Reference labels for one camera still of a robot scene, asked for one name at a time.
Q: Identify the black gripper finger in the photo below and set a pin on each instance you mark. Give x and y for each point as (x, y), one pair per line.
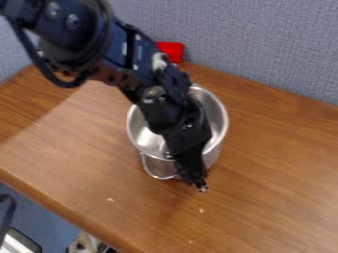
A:
(190, 165)

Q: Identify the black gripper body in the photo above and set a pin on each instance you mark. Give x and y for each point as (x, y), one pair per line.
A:
(174, 114)

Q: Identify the metal pot with handle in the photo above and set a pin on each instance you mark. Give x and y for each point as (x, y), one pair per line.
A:
(154, 152)

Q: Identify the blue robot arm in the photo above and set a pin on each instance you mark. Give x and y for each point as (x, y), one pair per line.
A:
(78, 42)

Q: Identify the white object under table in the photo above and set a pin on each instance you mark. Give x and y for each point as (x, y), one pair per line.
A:
(89, 244)

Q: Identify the red block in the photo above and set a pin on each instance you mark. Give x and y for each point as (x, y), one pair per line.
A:
(173, 49)

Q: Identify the dark grey white device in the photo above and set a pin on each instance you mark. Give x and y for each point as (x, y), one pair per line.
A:
(19, 243)

